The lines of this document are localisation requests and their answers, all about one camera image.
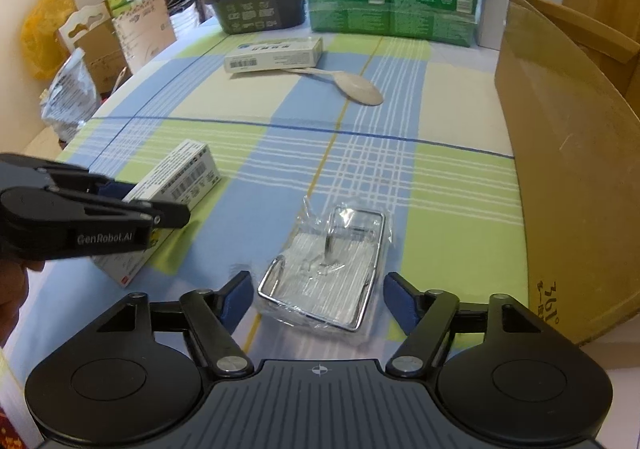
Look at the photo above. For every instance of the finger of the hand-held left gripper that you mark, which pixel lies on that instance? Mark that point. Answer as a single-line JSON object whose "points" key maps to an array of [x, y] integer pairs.
{"points": [[117, 189], [165, 215]]}

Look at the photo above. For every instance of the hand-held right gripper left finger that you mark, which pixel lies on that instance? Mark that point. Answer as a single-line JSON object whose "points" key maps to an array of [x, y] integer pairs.
{"points": [[237, 301]]}

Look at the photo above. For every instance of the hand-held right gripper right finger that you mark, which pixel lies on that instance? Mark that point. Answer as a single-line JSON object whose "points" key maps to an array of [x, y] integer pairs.
{"points": [[400, 301]]}

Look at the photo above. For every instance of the white barcode medicine box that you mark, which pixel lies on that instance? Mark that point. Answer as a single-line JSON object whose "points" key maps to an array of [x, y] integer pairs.
{"points": [[185, 174]]}

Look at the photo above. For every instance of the large cardboard box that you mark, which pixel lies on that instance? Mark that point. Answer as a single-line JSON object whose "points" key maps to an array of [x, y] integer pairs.
{"points": [[565, 179]]}

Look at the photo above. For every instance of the checked cloth covered desktop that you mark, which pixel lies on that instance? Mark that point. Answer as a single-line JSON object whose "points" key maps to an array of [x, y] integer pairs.
{"points": [[400, 179]]}

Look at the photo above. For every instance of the person's left hand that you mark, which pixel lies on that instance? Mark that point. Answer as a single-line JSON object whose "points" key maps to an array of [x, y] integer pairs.
{"points": [[15, 299]]}

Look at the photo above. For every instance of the white plastic bag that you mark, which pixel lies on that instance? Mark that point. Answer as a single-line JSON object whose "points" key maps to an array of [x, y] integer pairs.
{"points": [[70, 94]]}

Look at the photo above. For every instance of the small brown cardboard box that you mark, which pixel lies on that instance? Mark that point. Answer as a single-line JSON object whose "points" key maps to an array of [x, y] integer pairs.
{"points": [[97, 54]]}

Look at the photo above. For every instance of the brown printed paper bag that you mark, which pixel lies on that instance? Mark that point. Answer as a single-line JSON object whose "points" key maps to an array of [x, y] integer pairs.
{"points": [[142, 31]]}

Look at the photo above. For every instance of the yellow plastic bag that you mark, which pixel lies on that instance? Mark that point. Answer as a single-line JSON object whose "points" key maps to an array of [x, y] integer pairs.
{"points": [[42, 36]]}

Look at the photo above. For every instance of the white blue-print medicine box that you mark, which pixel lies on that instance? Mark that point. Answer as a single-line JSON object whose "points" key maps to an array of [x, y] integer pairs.
{"points": [[272, 54]]}

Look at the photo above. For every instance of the beige plastic spoon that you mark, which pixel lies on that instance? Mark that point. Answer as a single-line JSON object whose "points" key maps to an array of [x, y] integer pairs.
{"points": [[350, 85]]}

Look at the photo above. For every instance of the green wrapped packet bundle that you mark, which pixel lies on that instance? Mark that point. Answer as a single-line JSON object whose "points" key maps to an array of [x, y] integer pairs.
{"points": [[390, 11]]}

